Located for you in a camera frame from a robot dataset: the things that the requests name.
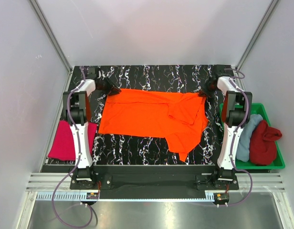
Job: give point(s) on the folded magenta t shirt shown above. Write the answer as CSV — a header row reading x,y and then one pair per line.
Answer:
x,y
68,143

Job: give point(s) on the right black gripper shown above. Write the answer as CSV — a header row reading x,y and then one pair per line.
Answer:
x,y
203,94

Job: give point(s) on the green plastic bin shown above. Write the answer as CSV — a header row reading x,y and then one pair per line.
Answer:
x,y
231,137

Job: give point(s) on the left aluminium frame post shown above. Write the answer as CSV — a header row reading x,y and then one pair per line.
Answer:
x,y
46,26

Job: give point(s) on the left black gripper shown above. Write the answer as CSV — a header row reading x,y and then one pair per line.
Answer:
x,y
110,87

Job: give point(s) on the dark red t shirt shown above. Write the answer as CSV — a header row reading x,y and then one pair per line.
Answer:
x,y
263,149

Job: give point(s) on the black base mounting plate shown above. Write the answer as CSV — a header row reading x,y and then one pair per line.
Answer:
x,y
111,177

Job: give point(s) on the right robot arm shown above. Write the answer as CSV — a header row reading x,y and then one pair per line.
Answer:
x,y
235,114

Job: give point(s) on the orange t shirt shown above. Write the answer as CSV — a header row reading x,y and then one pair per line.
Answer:
x,y
179,118

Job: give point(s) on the aluminium frame post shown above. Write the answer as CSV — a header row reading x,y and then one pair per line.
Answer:
x,y
258,31
46,26

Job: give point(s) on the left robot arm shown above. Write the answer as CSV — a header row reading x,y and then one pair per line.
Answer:
x,y
77,113

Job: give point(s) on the right aluminium frame post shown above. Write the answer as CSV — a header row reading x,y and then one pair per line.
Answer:
x,y
258,31

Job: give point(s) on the light blue t shirt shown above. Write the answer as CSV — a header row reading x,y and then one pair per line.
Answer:
x,y
243,151

